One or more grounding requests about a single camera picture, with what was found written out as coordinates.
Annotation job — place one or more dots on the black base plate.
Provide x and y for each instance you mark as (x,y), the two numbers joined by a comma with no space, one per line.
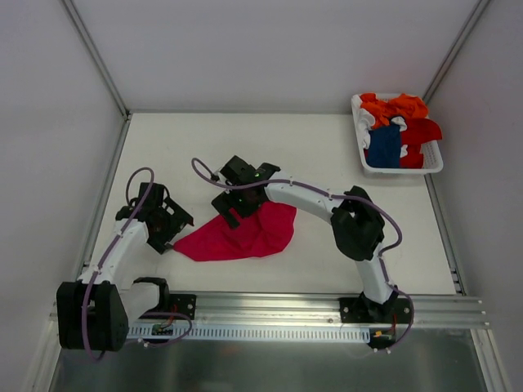
(178,304)
(357,309)

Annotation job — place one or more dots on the right aluminium frame post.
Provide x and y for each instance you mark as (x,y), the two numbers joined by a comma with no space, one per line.
(455,48)

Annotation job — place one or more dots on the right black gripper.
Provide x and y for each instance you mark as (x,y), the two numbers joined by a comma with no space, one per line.
(228,206)

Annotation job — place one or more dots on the aluminium mounting rail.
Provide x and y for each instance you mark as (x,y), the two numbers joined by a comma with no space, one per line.
(317,310)

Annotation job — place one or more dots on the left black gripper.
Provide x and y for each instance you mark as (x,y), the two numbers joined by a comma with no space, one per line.
(172,229)

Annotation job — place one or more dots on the orange t shirt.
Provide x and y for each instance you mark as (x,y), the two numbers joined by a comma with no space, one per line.
(383,111)

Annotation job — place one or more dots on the crimson pink t shirt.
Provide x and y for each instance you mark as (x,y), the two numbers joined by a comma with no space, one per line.
(265,233)

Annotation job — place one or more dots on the blue t shirt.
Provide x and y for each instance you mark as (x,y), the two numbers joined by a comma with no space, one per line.
(385,147)

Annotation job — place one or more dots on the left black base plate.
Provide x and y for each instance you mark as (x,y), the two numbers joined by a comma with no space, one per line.
(178,304)

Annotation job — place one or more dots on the white plastic laundry basket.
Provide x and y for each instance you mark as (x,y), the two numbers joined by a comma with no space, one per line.
(433,162)

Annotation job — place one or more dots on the white slotted cable duct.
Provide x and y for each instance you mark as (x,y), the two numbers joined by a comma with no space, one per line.
(209,332)

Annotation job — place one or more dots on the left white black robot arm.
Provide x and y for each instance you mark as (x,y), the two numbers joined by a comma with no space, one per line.
(96,310)

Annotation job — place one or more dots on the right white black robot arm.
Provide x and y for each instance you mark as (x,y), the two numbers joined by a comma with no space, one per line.
(362,231)

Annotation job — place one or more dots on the red t shirt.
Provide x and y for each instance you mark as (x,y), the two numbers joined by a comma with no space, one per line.
(418,132)

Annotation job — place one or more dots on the aluminium frame post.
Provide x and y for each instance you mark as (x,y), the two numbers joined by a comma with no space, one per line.
(89,45)
(455,48)

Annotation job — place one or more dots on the left aluminium frame post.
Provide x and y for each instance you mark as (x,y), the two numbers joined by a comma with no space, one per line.
(89,45)

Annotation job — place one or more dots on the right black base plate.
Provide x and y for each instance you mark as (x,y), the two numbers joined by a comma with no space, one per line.
(357,309)

